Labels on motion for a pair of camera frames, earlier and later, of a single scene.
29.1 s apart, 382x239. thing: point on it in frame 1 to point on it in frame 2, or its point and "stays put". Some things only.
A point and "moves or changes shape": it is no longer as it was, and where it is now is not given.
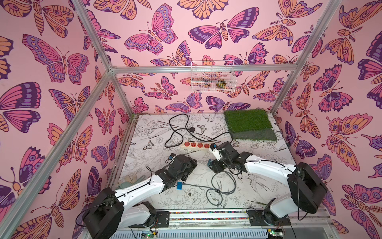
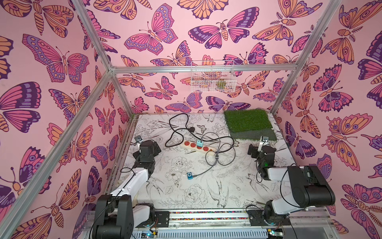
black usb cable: x=213 y=188 moves or changes shape
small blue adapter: x=179 y=185 to x=189 y=175
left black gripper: x=190 y=165 to x=155 y=152
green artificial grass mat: x=254 y=124 stays put
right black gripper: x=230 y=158 to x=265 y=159
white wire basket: x=215 y=76 stays put
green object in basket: x=221 y=84 stays put
